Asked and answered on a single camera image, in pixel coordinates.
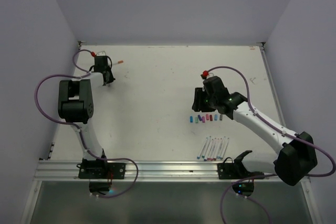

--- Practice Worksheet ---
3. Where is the orange capped white marker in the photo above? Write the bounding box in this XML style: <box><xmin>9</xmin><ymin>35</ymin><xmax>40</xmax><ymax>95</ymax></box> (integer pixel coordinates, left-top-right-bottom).
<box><xmin>112</xmin><ymin>60</ymin><xmax>124</xmax><ymax>66</ymax></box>

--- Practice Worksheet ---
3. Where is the purple capped white marker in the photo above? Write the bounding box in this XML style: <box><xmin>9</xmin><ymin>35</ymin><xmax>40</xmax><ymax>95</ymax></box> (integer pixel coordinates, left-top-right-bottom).
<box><xmin>204</xmin><ymin>139</ymin><xmax>213</xmax><ymax>161</ymax></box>

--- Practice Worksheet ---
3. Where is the green capped white marker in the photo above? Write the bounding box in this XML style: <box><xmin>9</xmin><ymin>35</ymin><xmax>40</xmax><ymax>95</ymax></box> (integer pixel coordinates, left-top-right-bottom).
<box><xmin>201</xmin><ymin>137</ymin><xmax>212</xmax><ymax>159</ymax></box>

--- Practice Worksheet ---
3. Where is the dark red capped white marker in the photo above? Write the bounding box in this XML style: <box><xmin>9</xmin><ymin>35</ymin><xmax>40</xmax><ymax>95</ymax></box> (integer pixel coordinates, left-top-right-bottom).
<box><xmin>213</xmin><ymin>138</ymin><xmax>222</xmax><ymax>161</ymax></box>

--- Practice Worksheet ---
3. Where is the magenta capped white marker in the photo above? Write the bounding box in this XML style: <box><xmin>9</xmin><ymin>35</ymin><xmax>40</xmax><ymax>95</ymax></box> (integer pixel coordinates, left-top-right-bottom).
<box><xmin>208</xmin><ymin>138</ymin><xmax>216</xmax><ymax>160</ymax></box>

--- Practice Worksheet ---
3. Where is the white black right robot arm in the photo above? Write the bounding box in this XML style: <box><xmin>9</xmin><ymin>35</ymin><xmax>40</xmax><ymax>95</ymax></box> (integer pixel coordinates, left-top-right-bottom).
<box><xmin>192</xmin><ymin>76</ymin><xmax>318</xmax><ymax>186</ymax></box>

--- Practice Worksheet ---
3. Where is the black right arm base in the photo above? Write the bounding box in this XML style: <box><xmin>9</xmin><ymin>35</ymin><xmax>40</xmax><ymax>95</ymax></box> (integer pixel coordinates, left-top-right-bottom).
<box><xmin>217</xmin><ymin>150</ymin><xmax>264</xmax><ymax>197</ymax></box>

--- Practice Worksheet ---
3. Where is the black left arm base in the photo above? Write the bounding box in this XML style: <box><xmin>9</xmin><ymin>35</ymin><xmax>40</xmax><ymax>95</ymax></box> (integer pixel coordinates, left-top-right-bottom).
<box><xmin>77</xmin><ymin>158</ymin><xmax>125</xmax><ymax>196</ymax></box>

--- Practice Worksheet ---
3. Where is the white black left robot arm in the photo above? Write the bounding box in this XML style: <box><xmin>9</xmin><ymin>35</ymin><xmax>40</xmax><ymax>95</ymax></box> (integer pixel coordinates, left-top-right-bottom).
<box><xmin>58</xmin><ymin>56</ymin><xmax>115</xmax><ymax>178</ymax></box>

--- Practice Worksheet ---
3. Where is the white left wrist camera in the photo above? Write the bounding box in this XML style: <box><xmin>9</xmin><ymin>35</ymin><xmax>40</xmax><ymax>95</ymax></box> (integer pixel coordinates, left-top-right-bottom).
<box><xmin>96</xmin><ymin>50</ymin><xmax>107</xmax><ymax>56</ymax></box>

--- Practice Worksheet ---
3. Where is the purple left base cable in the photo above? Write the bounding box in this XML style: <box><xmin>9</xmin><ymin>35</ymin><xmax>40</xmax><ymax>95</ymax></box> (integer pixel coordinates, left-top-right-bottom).
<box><xmin>86</xmin><ymin>157</ymin><xmax>139</xmax><ymax>199</ymax></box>

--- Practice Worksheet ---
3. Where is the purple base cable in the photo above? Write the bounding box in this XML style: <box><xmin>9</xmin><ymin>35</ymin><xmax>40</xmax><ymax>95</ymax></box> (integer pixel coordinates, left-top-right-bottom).
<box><xmin>219</xmin><ymin>173</ymin><xmax>278</xmax><ymax>224</ymax></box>
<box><xmin>86</xmin><ymin>157</ymin><xmax>139</xmax><ymax>199</ymax></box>

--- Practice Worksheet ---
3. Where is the aluminium mounting rail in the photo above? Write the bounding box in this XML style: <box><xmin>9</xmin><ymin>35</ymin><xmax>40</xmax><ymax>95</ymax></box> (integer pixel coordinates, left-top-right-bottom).
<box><xmin>33</xmin><ymin>159</ymin><xmax>310</xmax><ymax>182</ymax></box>

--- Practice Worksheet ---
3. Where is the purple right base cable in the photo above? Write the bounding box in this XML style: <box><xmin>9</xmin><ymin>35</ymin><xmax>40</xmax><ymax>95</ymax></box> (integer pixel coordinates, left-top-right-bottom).
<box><xmin>219</xmin><ymin>173</ymin><xmax>278</xmax><ymax>224</ymax></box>

